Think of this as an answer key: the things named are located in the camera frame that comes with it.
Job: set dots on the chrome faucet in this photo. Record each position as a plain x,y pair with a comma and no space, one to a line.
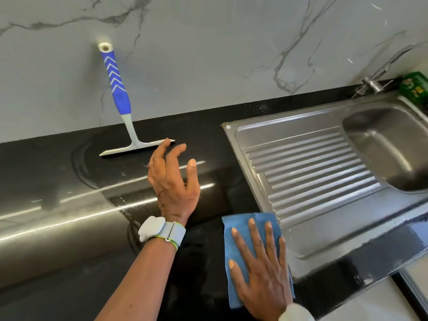
381,76

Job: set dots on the blue cloth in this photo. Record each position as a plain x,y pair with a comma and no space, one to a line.
231,227

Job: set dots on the person's left hand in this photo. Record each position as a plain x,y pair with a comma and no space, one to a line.
172,183

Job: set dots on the green soap tray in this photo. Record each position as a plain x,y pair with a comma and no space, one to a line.
416,87

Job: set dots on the stainless steel sink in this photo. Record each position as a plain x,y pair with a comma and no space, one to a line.
314,163

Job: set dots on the blue white squeegee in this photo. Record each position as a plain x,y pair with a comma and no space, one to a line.
119,90

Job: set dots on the person's right hand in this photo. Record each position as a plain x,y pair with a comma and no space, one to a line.
261,277

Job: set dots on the person's left forearm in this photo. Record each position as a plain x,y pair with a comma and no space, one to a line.
137,284

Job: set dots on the white left wrist tracker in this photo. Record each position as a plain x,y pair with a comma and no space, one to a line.
159,229

